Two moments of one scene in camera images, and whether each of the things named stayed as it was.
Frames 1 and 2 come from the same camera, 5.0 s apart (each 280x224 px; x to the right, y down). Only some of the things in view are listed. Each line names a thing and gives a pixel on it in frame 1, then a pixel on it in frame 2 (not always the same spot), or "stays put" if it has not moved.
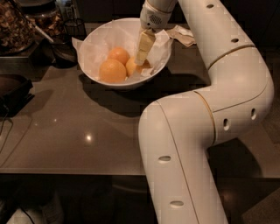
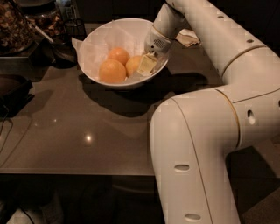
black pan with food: x=17 y=33 stays put
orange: x=131 y=68 stays put
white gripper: x=152 y=19 → x=154 y=42
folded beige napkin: x=183 y=35 stays put
